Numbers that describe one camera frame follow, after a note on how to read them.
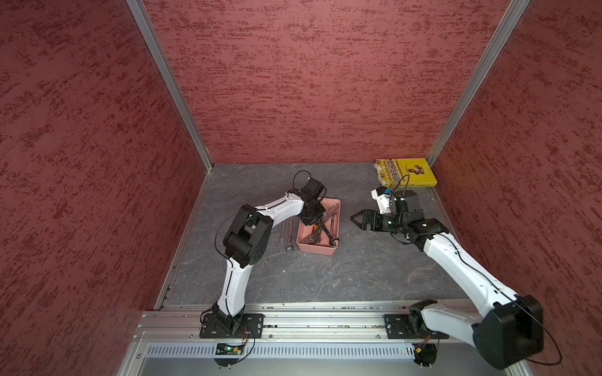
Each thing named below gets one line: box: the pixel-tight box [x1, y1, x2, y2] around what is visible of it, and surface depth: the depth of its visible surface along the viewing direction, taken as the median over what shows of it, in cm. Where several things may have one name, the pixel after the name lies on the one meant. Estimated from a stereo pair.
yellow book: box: [373, 157, 439, 188], surface depth 116 cm
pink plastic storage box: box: [296, 196, 341, 257], surface depth 94 cm
